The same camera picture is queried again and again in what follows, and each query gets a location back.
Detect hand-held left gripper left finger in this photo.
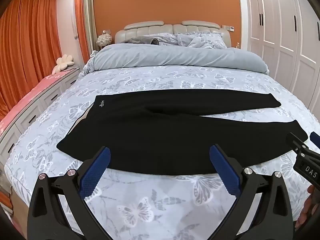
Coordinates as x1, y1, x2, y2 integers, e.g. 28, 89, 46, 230
27, 146, 112, 240

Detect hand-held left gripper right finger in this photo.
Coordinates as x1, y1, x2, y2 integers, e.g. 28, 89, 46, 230
209, 144, 293, 240

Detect black pants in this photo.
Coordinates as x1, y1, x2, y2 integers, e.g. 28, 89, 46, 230
56, 92, 308, 176

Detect person's right hand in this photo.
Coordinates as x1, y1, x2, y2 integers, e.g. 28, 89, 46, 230
296, 184, 317, 231

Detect bed with butterfly print sheet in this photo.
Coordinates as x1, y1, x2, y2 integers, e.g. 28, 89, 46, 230
5, 21, 313, 240

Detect white drawer cabinet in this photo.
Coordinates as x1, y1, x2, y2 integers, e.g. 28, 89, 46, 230
0, 67, 80, 165

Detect pink cloth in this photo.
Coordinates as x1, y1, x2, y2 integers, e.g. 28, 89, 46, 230
0, 69, 75, 135

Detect white wardrobe doors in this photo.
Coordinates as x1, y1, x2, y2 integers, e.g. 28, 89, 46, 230
240, 0, 320, 110

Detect white flower-shaped cushion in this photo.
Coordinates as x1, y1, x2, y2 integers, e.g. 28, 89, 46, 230
55, 54, 75, 73

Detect grey duvet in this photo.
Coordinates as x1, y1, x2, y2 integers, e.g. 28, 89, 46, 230
84, 42, 269, 75

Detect butterfly print pillow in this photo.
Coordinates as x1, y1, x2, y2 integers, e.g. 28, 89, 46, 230
175, 32, 227, 49

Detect white feather lamp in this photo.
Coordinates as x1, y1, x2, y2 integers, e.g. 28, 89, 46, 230
96, 31, 112, 49

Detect dark grey blanket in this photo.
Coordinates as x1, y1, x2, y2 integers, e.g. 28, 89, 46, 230
125, 37, 160, 46

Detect wide orange curtain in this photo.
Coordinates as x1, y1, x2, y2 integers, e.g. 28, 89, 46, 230
0, 0, 63, 120

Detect beige padded headboard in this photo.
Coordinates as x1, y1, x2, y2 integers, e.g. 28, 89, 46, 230
114, 20, 232, 48

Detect narrow orange curtain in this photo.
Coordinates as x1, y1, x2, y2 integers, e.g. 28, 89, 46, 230
74, 0, 90, 60

